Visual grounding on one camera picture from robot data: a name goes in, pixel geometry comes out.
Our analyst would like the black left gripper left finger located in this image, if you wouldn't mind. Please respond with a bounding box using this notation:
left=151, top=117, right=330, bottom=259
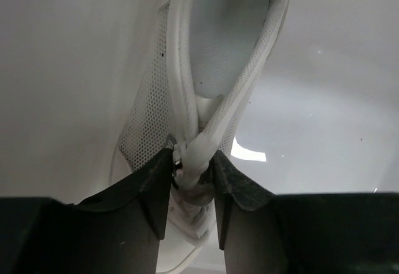
left=1, top=149, right=173, bottom=273

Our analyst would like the white sneaker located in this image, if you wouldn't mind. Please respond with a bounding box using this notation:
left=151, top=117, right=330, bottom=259
left=110, top=0, right=289, bottom=273

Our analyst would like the light pink drawer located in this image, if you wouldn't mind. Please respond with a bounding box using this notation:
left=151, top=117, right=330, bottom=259
left=1, top=0, right=398, bottom=203

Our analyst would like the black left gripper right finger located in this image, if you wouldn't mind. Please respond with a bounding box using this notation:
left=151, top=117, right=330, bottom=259
left=211, top=151, right=398, bottom=273

